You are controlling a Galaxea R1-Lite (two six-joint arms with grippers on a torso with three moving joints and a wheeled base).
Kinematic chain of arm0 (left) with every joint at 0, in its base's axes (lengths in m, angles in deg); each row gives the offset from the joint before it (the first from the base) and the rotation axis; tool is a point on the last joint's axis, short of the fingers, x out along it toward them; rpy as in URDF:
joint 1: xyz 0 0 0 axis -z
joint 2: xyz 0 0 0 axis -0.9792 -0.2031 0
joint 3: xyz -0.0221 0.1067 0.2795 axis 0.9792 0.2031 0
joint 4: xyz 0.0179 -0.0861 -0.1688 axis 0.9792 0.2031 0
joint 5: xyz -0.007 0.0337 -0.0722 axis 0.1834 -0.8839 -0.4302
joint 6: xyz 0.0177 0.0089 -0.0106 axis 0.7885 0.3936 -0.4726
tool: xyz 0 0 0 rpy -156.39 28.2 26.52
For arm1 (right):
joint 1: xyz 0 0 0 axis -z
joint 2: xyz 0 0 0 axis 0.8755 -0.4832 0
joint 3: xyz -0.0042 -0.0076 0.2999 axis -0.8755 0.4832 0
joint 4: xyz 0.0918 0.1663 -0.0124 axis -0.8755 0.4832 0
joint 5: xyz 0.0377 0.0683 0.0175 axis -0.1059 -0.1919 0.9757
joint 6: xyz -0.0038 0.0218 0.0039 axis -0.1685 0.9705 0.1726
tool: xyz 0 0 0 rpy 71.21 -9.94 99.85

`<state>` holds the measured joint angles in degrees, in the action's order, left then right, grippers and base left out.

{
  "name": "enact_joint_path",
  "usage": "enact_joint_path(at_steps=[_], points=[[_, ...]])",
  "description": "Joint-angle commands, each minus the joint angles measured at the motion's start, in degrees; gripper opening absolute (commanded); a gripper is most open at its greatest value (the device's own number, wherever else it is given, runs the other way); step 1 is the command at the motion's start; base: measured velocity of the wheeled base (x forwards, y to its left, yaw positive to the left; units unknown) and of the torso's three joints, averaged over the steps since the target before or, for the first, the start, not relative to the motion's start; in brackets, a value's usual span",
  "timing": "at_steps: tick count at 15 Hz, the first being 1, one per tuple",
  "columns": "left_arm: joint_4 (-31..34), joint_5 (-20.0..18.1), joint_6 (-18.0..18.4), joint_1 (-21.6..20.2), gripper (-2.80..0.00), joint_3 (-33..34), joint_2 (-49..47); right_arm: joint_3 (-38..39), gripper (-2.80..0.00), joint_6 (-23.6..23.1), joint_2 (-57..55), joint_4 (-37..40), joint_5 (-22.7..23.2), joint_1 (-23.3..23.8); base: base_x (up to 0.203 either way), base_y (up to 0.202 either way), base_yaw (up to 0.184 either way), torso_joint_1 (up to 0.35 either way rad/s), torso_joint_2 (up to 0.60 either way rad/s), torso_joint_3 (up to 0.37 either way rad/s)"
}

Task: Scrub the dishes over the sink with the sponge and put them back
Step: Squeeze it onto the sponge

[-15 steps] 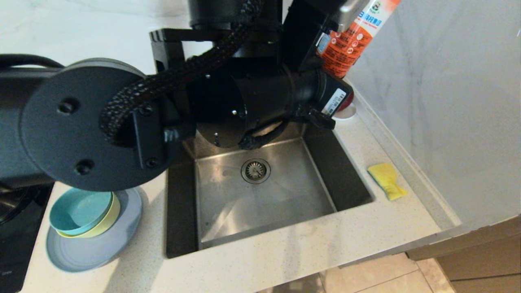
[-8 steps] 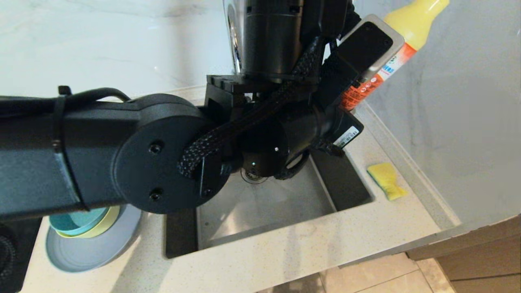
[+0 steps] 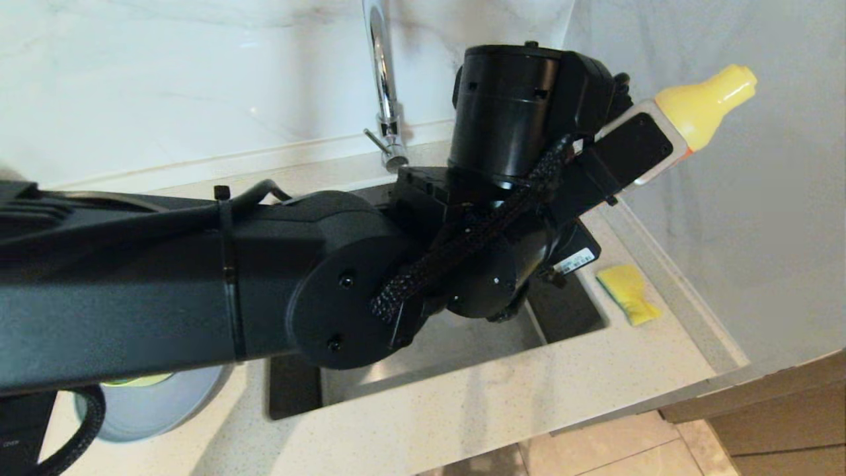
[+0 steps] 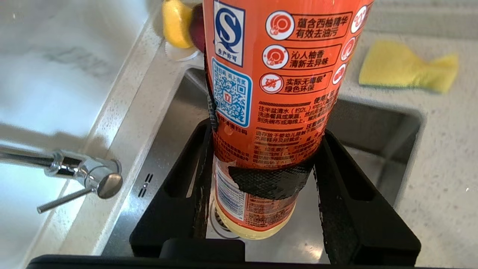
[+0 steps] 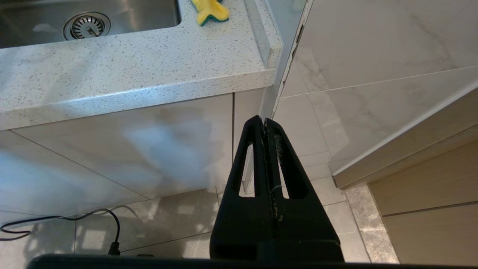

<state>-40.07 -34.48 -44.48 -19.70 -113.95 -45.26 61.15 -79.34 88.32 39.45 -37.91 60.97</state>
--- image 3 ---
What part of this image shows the orange dish soap bottle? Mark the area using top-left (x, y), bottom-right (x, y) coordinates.
top-left (654, 63), bottom-right (759, 159)

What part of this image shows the yellow and green sponge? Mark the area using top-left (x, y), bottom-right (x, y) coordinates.
top-left (596, 264), bottom-right (662, 327)

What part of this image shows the stainless steel sink basin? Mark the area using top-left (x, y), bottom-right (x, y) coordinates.
top-left (266, 182), bottom-right (609, 422)

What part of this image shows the chrome kitchen faucet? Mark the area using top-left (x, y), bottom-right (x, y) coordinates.
top-left (362, 0), bottom-right (410, 174)

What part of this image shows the beige wooden cabinet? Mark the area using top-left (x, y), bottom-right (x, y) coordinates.
top-left (659, 350), bottom-right (846, 476)

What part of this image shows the blue-grey plate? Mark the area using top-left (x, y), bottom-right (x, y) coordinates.
top-left (73, 364), bottom-right (233, 442)

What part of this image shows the yellow-green bowl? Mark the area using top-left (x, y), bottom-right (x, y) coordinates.
top-left (99, 374), bottom-right (174, 388)

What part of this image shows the white framed wrist camera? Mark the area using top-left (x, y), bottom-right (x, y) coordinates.
top-left (593, 99), bottom-right (693, 194)

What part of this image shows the black braided cable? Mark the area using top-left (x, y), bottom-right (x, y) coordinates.
top-left (26, 136), bottom-right (576, 476)

